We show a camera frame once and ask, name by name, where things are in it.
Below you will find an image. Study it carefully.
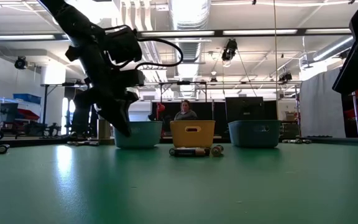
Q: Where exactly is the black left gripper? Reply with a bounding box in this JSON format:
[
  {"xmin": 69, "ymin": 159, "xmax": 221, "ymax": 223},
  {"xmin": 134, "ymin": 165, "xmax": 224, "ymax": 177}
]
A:
[{"xmin": 84, "ymin": 60, "xmax": 146, "ymax": 138}]

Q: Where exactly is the red stand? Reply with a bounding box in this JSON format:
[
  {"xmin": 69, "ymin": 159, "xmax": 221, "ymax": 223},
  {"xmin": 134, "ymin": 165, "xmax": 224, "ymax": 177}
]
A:
[{"xmin": 155, "ymin": 102, "xmax": 167, "ymax": 138}]

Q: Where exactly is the light teal plastic bin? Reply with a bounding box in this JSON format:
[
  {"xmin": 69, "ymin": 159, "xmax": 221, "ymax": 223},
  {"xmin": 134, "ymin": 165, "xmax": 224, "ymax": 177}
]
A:
[{"xmin": 113, "ymin": 120, "xmax": 163, "ymax": 149}]

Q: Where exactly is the black office chair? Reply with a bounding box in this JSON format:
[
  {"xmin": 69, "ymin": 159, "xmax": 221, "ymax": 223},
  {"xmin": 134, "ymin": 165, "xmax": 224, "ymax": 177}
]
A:
[{"xmin": 71, "ymin": 93, "xmax": 92, "ymax": 135}]

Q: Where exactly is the person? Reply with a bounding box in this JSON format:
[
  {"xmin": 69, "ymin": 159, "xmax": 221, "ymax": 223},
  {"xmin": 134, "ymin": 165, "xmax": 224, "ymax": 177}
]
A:
[{"xmin": 173, "ymin": 99, "xmax": 198, "ymax": 121}]

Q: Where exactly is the yellow plastic bin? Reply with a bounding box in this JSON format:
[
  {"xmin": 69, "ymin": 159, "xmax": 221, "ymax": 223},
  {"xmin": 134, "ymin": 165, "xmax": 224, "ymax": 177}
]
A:
[{"xmin": 169, "ymin": 119, "xmax": 216, "ymax": 149}]

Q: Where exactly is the black partition panel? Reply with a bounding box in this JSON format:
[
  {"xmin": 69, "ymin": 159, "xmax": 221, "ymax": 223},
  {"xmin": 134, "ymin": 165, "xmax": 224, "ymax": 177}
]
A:
[{"xmin": 151, "ymin": 100, "xmax": 278, "ymax": 125}]

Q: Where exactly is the overhead bar with light strips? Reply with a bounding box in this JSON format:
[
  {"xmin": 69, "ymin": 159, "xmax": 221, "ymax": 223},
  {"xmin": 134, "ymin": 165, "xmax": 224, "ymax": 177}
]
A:
[{"xmin": 0, "ymin": 28, "xmax": 354, "ymax": 41}]

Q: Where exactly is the blue crate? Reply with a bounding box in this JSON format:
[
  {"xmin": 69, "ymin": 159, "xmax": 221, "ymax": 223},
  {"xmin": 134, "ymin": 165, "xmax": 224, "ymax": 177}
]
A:
[{"xmin": 12, "ymin": 93, "xmax": 42, "ymax": 105}]

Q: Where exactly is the black ceiling spotlight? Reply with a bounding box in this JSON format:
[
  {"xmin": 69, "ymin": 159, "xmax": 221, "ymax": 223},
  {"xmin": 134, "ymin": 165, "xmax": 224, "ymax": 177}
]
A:
[
  {"xmin": 14, "ymin": 55, "xmax": 29, "ymax": 70},
  {"xmin": 278, "ymin": 71, "xmax": 293, "ymax": 83},
  {"xmin": 221, "ymin": 39, "xmax": 239, "ymax": 62}
]

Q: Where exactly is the black monitor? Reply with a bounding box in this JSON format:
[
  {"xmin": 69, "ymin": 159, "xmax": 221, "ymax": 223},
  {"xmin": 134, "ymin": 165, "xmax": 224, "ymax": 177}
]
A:
[{"xmin": 224, "ymin": 96, "xmax": 265, "ymax": 123}]

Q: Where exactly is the slate blue plastic bin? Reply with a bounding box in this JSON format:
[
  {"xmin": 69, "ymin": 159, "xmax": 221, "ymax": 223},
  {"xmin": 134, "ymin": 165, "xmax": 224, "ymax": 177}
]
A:
[{"xmin": 227, "ymin": 119, "xmax": 282, "ymax": 149}]

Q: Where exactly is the cardboard box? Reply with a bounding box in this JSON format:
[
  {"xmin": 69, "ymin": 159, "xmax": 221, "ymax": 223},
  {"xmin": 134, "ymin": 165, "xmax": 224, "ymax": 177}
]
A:
[{"xmin": 283, "ymin": 111, "xmax": 298, "ymax": 122}]

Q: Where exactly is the white curtain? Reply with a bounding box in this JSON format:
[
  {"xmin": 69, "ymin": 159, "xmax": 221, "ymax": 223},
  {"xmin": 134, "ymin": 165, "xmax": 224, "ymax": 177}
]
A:
[{"xmin": 300, "ymin": 67, "xmax": 347, "ymax": 139}]

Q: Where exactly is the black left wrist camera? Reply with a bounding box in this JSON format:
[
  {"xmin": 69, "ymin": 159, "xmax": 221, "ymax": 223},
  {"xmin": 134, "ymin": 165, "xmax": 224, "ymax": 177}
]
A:
[{"xmin": 103, "ymin": 26, "xmax": 144, "ymax": 65}]

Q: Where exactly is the silver ventilation duct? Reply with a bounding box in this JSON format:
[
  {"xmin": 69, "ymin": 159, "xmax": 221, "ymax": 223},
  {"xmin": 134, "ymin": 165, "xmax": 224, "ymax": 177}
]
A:
[{"xmin": 167, "ymin": 0, "xmax": 213, "ymax": 98}]

